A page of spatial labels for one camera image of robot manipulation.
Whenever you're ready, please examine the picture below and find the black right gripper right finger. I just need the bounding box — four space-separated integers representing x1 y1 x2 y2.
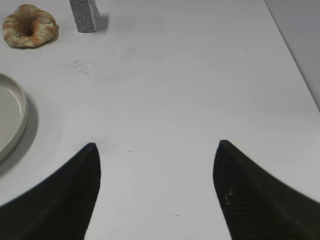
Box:
212 140 320 240

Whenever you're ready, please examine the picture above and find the brown white bagel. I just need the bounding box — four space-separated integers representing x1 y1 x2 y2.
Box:
2 4 57 48

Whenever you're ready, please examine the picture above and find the beige round plate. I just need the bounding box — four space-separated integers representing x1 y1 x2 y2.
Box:
0 73 29 160

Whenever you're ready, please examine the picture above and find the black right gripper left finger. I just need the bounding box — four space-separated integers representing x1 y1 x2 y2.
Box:
0 143 101 240

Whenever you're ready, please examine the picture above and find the white blue milk carton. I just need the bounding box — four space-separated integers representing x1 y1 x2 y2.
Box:
69 0 100 33

